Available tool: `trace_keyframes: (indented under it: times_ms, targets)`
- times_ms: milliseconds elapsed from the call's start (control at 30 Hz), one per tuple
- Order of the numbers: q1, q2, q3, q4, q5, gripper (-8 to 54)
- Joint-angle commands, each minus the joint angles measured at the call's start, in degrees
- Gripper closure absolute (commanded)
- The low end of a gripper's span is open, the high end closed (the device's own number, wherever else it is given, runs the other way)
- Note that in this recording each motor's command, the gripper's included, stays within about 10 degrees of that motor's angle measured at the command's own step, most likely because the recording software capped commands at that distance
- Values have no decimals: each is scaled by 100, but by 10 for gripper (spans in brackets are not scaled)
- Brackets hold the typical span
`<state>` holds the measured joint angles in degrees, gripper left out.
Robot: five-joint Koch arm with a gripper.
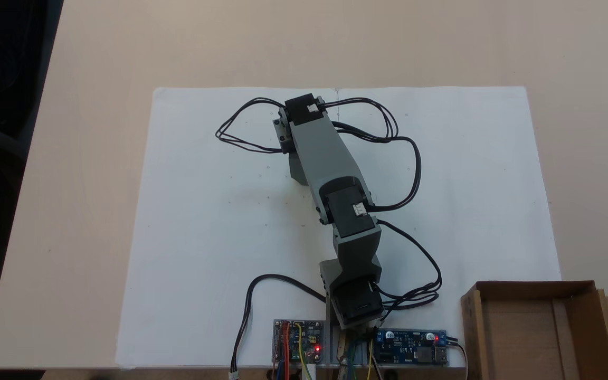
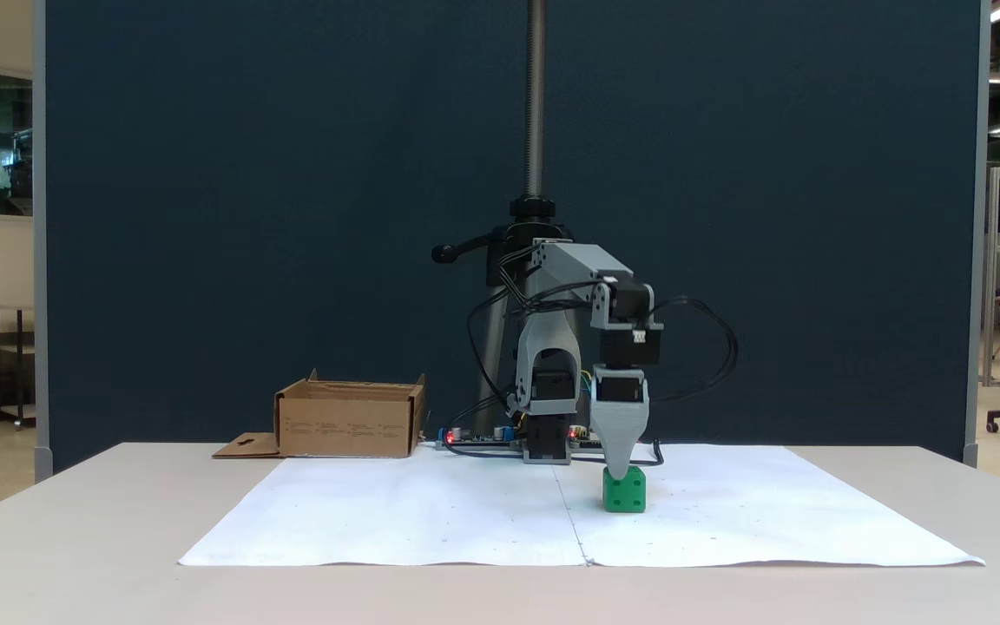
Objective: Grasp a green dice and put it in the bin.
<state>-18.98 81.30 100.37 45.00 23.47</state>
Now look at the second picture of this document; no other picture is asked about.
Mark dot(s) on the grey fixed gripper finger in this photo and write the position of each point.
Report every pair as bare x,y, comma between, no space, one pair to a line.
621,434

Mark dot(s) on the green die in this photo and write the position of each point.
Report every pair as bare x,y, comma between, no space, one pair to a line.
623,495

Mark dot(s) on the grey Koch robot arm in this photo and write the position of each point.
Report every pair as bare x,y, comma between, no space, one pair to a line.
578,260

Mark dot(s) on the circuit board with blue terminals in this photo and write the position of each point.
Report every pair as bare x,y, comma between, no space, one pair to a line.
476,439

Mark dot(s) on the white paper sheet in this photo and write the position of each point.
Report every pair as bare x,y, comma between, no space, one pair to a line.
396,512
752,512

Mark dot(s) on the black tripod with metal pole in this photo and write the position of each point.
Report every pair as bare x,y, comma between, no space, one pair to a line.
535,104

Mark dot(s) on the brown cardboard box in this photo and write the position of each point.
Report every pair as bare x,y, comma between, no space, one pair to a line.
348,427

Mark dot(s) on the dark blue partition panel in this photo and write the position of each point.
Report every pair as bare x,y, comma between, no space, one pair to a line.
205,217

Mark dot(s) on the dark wheeled cart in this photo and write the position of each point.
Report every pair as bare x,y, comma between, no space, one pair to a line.
18,365

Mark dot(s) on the wall window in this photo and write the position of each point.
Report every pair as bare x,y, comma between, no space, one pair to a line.
7,143

